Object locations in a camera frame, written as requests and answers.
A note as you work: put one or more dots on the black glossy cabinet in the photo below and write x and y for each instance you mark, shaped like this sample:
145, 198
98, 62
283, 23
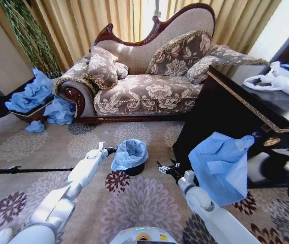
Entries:
223, 114

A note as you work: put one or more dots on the small crumpled blue bag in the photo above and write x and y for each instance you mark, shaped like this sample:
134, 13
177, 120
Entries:
35, 127

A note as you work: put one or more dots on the small floral cushion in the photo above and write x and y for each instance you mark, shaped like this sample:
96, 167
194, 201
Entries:
200, 69

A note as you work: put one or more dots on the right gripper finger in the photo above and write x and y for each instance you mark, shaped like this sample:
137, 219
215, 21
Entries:
162, 168
176, 165

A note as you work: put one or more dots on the white plastic bag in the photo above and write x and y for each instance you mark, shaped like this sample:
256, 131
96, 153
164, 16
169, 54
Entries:
279, 81

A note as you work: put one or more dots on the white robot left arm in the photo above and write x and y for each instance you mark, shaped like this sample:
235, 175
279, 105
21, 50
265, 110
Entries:
81, 175

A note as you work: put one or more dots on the black round trash bin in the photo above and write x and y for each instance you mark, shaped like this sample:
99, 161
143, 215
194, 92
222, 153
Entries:
137, 170

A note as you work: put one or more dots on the floral chaise lounge sofa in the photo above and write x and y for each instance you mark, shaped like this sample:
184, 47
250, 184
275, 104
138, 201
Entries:
147, 99

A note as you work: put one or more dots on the small floral bolster pillow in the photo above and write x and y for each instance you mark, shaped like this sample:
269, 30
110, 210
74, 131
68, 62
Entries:
122, 69

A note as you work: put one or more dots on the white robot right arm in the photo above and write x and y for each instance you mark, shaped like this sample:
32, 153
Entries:
205, 203

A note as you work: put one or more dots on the dark wooden footstool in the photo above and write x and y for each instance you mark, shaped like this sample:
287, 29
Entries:
36, 111

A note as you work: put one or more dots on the blue garbage bag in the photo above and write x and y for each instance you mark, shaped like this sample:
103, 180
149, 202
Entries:
220, 172
129, 158

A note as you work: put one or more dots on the crumpled blue bags heap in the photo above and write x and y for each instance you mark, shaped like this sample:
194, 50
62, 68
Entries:
30, 94

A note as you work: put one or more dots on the white robot front shell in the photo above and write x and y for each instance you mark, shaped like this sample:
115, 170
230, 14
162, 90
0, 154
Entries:
142, 237

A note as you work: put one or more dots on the flat blue garbage bag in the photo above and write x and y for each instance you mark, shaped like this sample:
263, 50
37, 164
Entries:
220, 172

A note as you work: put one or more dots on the green artificial plant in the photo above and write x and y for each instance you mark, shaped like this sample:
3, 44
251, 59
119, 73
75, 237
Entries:
32, 38

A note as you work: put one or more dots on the beige pleated curtain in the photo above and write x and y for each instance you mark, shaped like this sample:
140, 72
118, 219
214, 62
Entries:
83, 23

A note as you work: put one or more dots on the crumpled blue bags pile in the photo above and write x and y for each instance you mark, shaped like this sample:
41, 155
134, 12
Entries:
59, 111

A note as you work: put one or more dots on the large fringed floral cushion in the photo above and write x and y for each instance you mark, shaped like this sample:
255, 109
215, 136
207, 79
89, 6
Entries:
101, 68
180, 56

